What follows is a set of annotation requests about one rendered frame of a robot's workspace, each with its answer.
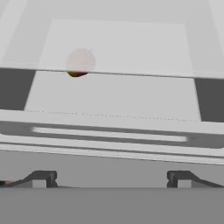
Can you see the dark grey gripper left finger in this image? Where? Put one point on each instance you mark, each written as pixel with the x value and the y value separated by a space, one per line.
pixel 43 176

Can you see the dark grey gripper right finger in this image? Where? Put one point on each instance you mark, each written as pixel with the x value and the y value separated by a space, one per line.
pixel 178 176

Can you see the white fridge drawer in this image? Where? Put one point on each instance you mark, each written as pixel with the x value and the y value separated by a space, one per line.
pixel 110 96

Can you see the translucent fridge shelf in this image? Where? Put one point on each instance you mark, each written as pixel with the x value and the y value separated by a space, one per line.
pixel 116 43

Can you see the red round fruit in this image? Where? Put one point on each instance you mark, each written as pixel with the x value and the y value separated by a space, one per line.
pixel 79 62

